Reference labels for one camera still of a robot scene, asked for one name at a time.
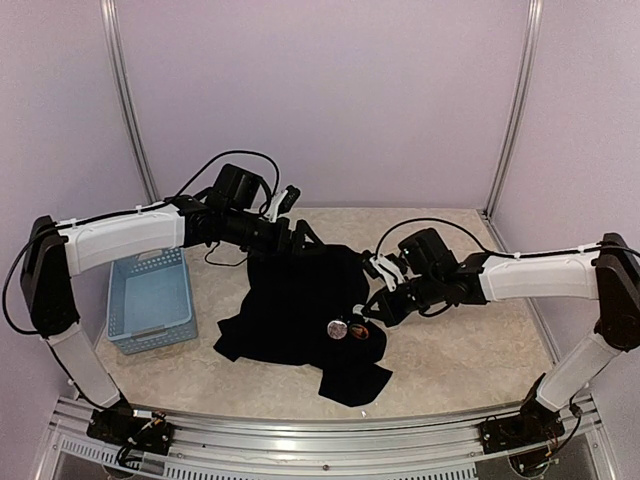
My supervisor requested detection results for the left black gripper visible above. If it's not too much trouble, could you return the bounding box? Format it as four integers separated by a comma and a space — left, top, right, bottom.
223, 208, 326, 262

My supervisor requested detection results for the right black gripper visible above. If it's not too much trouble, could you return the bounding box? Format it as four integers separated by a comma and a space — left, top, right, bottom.
361, 271, 443, 328

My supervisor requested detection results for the starry night blue brooch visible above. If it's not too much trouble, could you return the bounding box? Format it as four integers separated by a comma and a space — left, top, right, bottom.
352, 304, 365, 316

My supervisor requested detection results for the black garment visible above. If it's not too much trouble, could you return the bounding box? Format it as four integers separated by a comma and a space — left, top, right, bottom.
214, 244, 392, 407

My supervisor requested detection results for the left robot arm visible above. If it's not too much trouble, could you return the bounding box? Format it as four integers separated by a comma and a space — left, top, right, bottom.
14, 164, 323, 445

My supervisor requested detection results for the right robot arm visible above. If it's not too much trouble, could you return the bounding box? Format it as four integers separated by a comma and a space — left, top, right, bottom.
354, 228, 639, 444

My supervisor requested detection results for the orange portrait brooch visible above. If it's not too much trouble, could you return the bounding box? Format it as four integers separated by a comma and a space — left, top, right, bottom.
349, 324, 369, 340

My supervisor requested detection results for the pale pink round brooch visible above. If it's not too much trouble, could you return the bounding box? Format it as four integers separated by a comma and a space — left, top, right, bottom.
327, 320, 348, 340

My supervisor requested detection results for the blue plastic basket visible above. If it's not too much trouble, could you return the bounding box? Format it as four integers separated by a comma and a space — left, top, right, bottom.
106, 248, 198, 355

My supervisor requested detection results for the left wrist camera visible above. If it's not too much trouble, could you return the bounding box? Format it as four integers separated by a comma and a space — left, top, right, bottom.
259, 185, 301, 223

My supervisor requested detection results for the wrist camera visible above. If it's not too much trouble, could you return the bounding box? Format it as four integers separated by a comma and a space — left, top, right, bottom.
360, 250, 407, 292
259, 185, 301, 223

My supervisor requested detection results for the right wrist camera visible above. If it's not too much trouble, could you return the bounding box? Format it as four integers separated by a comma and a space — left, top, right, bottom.
360, 250, 407, 292

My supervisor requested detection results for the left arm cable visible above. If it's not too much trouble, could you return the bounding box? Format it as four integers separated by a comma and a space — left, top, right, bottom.
2, 151, 281, 336

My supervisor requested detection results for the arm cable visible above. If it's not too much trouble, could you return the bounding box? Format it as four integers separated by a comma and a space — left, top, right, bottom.
374, 217, 489, 261
2, 151, 281, 336

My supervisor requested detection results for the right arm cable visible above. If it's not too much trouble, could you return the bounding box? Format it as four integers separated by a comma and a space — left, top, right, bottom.
374, 217, 489, 261

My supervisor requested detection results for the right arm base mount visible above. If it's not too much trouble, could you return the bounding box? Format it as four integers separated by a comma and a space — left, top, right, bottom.
477, 397, 582, 479

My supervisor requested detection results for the aluminium front rail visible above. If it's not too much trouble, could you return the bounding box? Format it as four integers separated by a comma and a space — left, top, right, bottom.
31, 395, 619, 479

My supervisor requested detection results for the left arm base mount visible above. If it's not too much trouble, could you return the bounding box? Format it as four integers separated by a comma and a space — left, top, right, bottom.
86, 398, 174, 468

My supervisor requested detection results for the left aluminium corner post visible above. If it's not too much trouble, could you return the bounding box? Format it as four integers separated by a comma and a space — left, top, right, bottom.
99, 0, 160, 202

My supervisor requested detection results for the aluminium corner post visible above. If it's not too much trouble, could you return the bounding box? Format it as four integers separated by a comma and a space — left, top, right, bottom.
483, 0, 544, 221
99, 0, 160, 202

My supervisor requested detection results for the right aluminium corner post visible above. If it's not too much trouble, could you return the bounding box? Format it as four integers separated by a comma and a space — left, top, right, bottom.
483, 0, 544, 221

